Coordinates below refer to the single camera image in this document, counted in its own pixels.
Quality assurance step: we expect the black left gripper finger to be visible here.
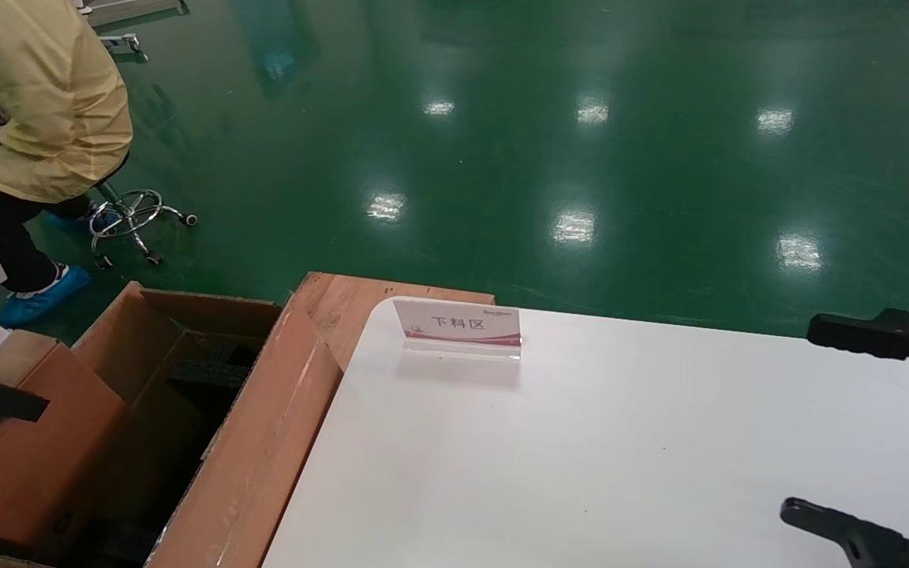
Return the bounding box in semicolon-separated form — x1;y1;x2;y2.
0;363;51;424

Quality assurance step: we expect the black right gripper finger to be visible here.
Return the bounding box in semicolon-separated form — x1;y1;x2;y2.
806;308;909;393
780;496;909;568

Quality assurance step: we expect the small cardboard box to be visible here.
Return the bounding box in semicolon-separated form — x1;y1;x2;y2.
0;329;129;555

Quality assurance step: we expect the large open cardboard box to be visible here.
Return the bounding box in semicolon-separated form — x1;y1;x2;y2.
0;282;344;568

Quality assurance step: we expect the chrome base swivel stool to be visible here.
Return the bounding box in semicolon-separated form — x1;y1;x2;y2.
88;154;200;270

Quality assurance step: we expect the person in yellow coat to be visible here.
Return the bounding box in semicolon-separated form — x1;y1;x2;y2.
0;0;135;329

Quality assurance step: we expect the acrylic sign with red print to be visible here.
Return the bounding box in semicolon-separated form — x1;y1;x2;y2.
392;297;523;362

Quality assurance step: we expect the brown wooden board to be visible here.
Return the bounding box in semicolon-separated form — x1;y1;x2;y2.
289;271;496;368

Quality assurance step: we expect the grey metal equipment frame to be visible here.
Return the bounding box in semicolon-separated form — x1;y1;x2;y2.
76;0;189;58

